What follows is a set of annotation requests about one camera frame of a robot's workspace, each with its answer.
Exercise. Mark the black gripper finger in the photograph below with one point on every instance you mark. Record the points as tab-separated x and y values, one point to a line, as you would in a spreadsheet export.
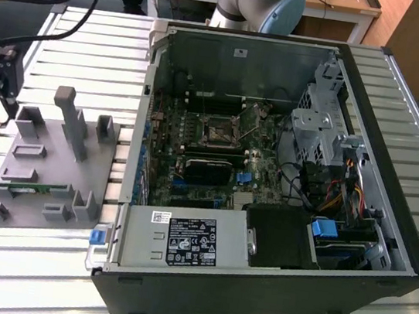
7	72

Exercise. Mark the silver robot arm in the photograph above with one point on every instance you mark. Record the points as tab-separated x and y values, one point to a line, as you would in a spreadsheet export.
254	3

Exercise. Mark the black RAM slot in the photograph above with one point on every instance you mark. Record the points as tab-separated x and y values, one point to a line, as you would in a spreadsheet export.
214	152
217	104

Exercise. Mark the CPU socket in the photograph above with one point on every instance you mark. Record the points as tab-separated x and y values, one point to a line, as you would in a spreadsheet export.
218	133

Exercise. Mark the grey plastic parts rack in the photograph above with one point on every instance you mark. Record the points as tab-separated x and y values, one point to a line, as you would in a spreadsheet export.
48	165

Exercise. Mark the green RAM stick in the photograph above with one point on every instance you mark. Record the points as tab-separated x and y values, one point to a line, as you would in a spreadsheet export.
43	187

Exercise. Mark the blue case latch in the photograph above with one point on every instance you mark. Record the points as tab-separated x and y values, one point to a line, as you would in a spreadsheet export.
96	237

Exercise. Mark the silver power supply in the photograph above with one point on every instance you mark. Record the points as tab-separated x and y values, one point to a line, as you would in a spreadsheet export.
144	233

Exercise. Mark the black graphics card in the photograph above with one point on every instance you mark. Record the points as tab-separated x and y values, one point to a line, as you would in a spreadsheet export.
207	170

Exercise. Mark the thin metal locking lever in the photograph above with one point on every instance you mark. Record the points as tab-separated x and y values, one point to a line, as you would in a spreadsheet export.
256	125

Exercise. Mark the blue board connector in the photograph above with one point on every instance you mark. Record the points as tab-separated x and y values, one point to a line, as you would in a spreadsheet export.
243	178

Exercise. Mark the silver chipset heatsink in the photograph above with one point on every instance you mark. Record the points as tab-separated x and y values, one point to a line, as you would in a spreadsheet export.
244	199

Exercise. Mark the green motherboard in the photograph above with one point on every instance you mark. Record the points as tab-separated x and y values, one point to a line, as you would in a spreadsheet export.
267	165

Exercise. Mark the metal disk bay cage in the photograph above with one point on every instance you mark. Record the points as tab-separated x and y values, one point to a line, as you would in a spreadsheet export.
312	120

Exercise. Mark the black plastic shroud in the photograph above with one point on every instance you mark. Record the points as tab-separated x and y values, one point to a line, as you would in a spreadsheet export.
280	237

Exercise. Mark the black open PC case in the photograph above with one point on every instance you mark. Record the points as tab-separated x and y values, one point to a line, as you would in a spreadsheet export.
251	307

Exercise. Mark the blue disk carrier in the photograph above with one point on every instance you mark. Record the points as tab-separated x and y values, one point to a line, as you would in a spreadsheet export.
324	229

